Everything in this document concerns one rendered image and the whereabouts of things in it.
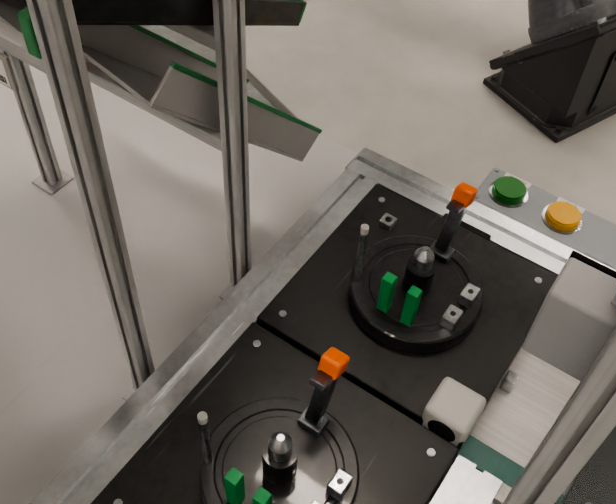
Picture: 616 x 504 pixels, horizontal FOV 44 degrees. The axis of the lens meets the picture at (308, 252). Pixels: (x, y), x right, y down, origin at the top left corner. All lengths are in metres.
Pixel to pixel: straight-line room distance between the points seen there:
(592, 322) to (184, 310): 0.55
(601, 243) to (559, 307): 0.44
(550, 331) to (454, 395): 0.23
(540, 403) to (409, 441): 0.18
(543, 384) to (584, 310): 0.36
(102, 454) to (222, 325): 0.18
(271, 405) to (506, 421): 0.25
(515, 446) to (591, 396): 0.31
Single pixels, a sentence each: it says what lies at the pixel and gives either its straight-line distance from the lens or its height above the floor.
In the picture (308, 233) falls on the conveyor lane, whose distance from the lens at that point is 0.88.
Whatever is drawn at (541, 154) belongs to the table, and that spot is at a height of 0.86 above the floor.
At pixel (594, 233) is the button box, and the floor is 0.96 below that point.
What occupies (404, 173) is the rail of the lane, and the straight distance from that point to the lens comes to 0.95.
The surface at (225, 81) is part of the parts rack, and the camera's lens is 0.70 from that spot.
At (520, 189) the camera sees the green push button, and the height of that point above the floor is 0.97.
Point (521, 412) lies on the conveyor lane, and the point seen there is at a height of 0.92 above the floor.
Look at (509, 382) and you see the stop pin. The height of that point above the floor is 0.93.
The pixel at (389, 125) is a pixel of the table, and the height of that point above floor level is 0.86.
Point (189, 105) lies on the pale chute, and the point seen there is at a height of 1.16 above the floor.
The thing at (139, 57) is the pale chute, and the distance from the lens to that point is 0.84.
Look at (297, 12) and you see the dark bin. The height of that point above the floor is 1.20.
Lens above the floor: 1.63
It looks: 51 degrees down
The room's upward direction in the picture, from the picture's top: 4 degrees clockwise
